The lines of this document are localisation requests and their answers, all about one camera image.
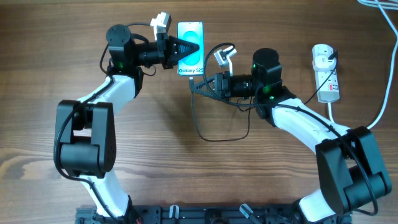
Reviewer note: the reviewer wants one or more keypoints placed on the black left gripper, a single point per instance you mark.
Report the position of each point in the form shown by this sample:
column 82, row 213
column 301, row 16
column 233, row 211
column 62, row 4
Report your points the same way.
column 171, row 58

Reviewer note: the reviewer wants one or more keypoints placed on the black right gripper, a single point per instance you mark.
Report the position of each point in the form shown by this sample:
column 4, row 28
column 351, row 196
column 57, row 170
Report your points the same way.
column 220, row 78

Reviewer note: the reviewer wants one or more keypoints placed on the cyan screen smartphone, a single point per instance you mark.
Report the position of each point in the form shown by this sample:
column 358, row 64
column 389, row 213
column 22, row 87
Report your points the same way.
column 191, row 31

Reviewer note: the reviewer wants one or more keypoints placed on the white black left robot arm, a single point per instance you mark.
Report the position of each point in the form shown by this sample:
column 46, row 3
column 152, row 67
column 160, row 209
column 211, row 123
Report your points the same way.
column 85, row 139

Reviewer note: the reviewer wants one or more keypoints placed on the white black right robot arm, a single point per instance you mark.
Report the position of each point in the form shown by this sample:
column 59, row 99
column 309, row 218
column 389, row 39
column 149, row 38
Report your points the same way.
column 351, row 170

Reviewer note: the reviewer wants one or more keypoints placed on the white usb charger plug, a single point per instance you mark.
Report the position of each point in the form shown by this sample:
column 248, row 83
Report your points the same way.
column 322, row 63

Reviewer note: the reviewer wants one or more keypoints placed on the white power strip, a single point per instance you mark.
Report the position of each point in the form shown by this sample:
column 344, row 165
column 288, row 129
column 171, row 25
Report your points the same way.
column 327, row 87

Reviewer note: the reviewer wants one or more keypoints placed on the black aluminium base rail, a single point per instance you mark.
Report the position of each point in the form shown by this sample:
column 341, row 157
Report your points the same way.
column 195, row 215

